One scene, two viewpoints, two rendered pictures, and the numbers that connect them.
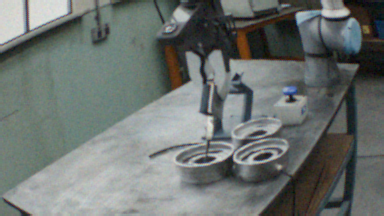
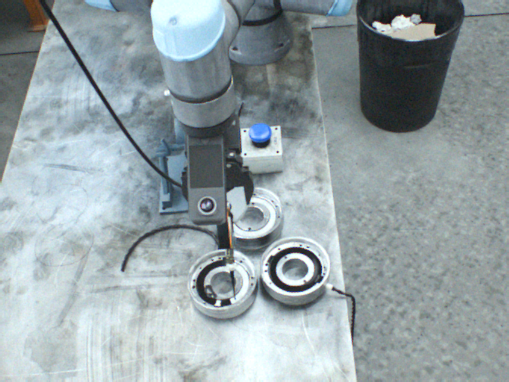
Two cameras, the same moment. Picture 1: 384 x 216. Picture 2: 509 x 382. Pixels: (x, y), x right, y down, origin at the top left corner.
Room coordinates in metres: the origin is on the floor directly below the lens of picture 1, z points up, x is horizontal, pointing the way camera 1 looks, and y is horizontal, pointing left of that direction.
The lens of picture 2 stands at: (0.38, 0.21, 1.67)
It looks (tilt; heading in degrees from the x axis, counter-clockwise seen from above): 51 degrees down; 329
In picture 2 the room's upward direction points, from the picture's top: 7 degrees counter-clockwise
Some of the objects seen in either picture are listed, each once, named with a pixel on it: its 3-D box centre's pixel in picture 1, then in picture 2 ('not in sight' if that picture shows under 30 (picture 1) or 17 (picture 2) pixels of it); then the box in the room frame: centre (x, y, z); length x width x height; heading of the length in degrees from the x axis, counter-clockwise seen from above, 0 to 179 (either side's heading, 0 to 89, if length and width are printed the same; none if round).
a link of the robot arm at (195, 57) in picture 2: not in sight; (193, 41); (0.90, -0.05, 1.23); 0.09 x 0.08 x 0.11; 125
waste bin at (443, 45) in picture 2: not in sight; (403, 60); (1.53, -1.14, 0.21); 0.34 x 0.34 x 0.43
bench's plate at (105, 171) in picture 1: (224, 127); (162, 176); (1.13, -0.06, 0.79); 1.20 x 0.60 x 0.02; 144
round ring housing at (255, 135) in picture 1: (258, 137); (251, 219); (0.93, -0.11, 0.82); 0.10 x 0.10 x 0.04
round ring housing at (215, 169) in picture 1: (205, 164); (223, 285); (0.86, 0.00, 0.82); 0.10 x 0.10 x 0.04
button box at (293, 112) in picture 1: (293, 108); (262, 147); (1.04, -0.22, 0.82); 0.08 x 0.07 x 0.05; 144
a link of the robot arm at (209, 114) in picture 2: not in sight; (200, 96); (0.90, -0.05, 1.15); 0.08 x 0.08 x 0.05
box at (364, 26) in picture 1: (359, 20); not in sight; (4.01, -1.96, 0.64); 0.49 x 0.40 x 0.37; 59
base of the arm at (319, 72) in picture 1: (321, 65); (256, 23); (1.31, -0.41, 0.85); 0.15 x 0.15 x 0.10
